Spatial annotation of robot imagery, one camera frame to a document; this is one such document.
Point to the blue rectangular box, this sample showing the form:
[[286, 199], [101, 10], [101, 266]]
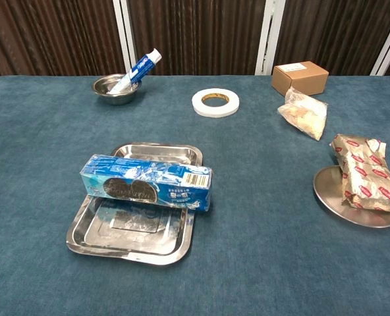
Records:
[[149, 177]]

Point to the brown snack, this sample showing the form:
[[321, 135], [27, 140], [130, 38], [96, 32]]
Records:
[[366, 174]]

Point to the white tape roll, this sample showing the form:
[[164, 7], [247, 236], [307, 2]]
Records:
[[198, 105]]

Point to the blue table cloth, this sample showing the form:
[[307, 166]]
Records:
[[247, 230]]

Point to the rectangular steel tray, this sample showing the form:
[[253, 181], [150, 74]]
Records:
[[132, 230]]

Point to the blue white toothpaste tube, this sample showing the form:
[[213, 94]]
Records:
[[139, 69]]

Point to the small steel bowl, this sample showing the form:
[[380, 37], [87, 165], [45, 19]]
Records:
[[104, 87]]

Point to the clear snack packet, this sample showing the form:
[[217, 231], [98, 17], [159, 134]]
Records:
[[303, 115]]

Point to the brown cardboard box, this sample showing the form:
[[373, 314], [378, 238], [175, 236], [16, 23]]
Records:
[[300, 80]]

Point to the round steel plate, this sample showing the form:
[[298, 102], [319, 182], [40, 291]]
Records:
[[330, 194]]

